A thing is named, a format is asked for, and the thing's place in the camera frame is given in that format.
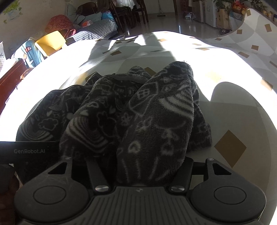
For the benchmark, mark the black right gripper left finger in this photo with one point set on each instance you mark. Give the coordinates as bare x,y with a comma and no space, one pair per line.
99,184

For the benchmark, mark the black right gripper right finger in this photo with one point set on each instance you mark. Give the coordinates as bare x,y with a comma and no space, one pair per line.
181,179

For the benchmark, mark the black white patterned fleece jacket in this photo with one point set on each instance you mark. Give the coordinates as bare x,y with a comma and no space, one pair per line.
142,125

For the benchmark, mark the person left hand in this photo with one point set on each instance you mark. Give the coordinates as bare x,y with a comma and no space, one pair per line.
8,211

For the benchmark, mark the brown wooden cabinet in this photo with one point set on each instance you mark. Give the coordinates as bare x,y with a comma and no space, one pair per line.
11,79

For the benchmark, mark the white perforated basket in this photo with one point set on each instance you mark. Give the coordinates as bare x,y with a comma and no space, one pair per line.
2,56

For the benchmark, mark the blue cartoon print fabric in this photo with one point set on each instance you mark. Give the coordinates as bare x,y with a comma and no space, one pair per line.
29,53

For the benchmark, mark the yellow plastic stool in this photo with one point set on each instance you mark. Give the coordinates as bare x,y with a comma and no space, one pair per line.
50,43

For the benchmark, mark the checkered tablecloth with tan squares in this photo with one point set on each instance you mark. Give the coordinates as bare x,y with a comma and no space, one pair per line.
235,74

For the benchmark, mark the red patterned cushion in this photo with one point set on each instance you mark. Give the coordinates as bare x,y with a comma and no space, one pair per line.
62,24

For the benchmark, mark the blue white checkered sofa cover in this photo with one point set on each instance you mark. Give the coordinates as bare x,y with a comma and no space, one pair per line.
103,29

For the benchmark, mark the dark wooden chair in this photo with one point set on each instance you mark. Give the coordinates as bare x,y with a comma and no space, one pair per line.
128,16

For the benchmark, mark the cardboard box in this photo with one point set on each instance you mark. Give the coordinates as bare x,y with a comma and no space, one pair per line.
222,19

